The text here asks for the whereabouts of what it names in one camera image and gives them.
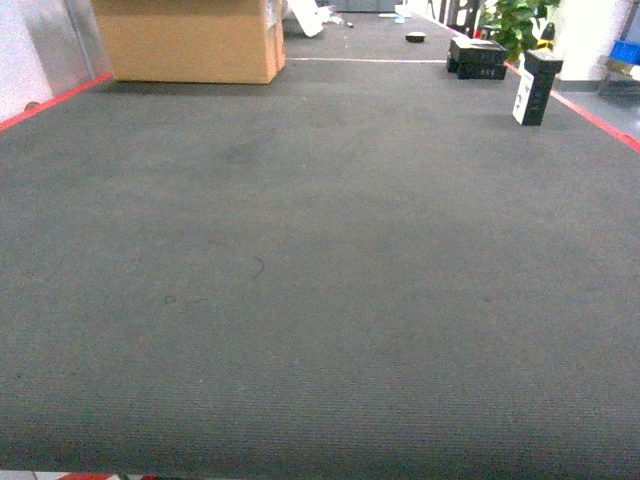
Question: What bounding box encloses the black conveyor belt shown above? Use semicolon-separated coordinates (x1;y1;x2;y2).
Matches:
1;15;639;479

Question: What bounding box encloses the white object in background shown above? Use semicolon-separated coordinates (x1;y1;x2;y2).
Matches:
283;0;344;38

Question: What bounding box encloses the blue bin far right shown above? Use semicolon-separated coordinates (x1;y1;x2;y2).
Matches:
610;39;640;65

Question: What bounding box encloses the black flat boxes stack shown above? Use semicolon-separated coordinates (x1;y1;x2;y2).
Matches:
446;36;507;80

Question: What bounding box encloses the large cardboard box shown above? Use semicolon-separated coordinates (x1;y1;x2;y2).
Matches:
91;0;285;84

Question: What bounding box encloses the green potted plant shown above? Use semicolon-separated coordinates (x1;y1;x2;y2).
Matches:
479;0;560;64

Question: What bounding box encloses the black and white upright box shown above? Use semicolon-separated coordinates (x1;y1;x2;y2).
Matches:
512;49;564;126

